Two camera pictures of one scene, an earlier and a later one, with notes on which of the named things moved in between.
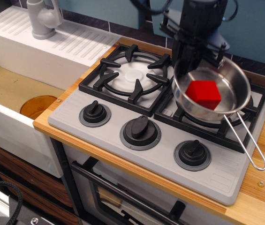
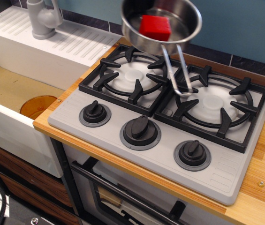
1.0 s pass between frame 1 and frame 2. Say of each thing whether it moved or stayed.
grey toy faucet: stayed
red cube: moved
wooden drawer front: stayed
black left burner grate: stayed
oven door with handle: stayed
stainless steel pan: moved
